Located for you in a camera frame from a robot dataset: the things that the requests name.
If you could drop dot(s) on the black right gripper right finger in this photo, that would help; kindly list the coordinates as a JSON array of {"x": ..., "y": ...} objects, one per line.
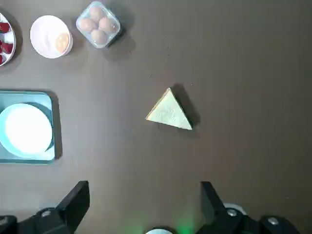
[{"x": 210, "y": 202}]

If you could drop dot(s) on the pale round plate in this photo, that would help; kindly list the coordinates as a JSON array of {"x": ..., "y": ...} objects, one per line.
[{"x": 26, "y": 129}]

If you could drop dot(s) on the white strawberry plate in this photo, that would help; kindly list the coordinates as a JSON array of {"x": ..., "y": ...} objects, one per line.
[{"x": 9, "y": 36}]

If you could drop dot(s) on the triangular white bread sandwich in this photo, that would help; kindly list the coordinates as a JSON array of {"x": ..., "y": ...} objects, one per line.
[{"x": 170, "y": 114}]

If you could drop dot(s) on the clear plastic egg box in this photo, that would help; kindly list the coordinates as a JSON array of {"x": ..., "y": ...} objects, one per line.
[{"x": 111, "y": 36}]

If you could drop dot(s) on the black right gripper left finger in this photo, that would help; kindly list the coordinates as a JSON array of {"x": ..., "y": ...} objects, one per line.
[{"x": 73, "y": 202}]

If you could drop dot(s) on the red strawberry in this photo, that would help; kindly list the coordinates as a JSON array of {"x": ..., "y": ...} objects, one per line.
[
  {"x": 3, "y": 27},
  {"x": 6, "y": 47}
]

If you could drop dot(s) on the teal rectangular tray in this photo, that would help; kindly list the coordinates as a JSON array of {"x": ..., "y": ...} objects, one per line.
[{"x": 14, "y": 97}]

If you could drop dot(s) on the brown egg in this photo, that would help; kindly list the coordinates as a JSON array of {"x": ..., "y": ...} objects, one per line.
[
  {"x": 98, "y": 35},
  {"x": 87, "y": 24},
  {"x": 106, "y": 24},
  {"x": 95, "y": 12}
]

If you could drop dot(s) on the round orange food piece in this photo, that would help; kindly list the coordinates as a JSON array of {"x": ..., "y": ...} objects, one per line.
[{"x": 62, "y": 42}]

